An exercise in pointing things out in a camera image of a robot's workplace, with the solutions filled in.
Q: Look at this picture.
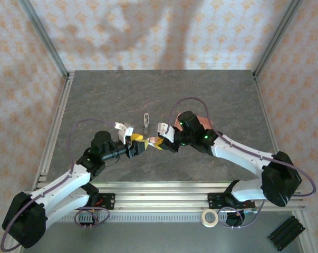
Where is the grey slotted cable duct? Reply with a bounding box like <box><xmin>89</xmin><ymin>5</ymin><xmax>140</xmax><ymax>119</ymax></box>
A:
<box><xmin>61</xmin><ymin>212</ymin><xmax>229</xmax><ymax>224</ymax></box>

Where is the beige brown mini stapler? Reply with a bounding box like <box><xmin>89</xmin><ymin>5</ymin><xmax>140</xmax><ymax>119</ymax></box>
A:
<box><xmin>143</xmin><ymin>112</ymin><xmax>151</xmax><ymax>134</ymax></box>

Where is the long aluminium base rail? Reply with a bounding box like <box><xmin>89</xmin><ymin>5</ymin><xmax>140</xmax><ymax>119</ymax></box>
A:
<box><xmin>32</xmin><ymin>181</ymin><xmax>307</xmax><ymax>212</ymax></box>

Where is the short black aluminium extrusion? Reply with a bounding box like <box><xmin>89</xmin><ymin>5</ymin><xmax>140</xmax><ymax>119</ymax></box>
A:
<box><xmin>266</xmin><ymin>215</ymin><xmax>306</xmax><ymax>251</ymax></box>

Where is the aluminium frame post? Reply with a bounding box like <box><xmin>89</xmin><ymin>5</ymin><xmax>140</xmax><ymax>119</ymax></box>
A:
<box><xmin>253</xmin><ymin>0</ymin><xmax>305</xmax><ymax>80</ymax></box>
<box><xmin>18</xmin><ymin>0</ymin><xmax>71</xmax><ymax>80</ymax></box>

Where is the aluminium side rail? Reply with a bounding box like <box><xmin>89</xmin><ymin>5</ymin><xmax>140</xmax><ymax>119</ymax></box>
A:
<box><xmin>32</xmin><ymin>72</ymin><xmax>75</xmax><ymax>190</ymax></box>
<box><xmin>253</xmin><ymin>72</ymin><xmax>281</xmax><ymax>159</ymax></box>

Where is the white tape roll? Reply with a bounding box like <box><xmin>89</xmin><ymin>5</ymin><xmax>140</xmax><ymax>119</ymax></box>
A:
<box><xmin>201</xmin><ymin>209</ymin><xmax>219</xmax><ymax>228</ymax></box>

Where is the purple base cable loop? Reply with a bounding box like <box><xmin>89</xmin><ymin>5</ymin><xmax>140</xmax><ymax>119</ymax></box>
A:
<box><xmin>73</xmin><ymin>206</ymin><xmax>111</xmax><ymax>228</ymax></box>
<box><xmin>217</xmin><ymin>200</ymin><xmax>265</xmax><ymax>230</ymax></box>

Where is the pink tray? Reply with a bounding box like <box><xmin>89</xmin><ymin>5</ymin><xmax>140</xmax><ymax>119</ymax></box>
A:
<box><xmin>173</xmin><ymin>112</ymin><xmax>213</xmax><ymax>131</ymax></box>

